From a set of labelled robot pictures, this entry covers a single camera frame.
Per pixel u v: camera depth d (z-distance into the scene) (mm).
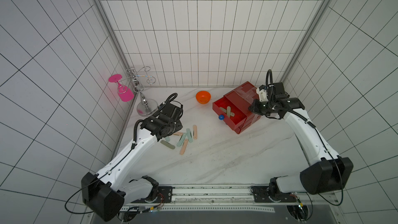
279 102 552
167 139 924
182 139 918
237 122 759
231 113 850
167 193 726
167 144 899
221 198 727
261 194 727
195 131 949
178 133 937
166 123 536
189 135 928
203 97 1099
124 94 812
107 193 363
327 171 402
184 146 894
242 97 854
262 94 727
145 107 1043
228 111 847
